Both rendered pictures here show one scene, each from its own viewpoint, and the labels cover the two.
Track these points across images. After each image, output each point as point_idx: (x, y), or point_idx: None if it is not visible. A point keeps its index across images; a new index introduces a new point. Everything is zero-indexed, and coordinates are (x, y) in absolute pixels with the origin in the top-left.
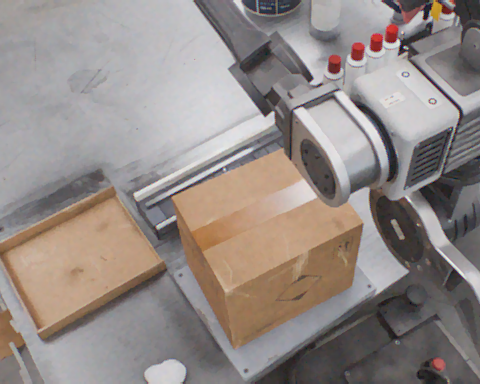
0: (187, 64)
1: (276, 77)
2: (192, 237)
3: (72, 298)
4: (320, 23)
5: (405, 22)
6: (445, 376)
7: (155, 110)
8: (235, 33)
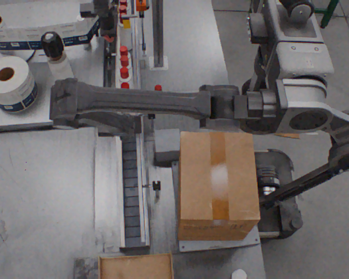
0: (27, 168)
1: (242, 103)
2: (214, 220)
3: None
4: None
5: (110, 42)
6: None
7: (50, 204)
8: (193, 105)
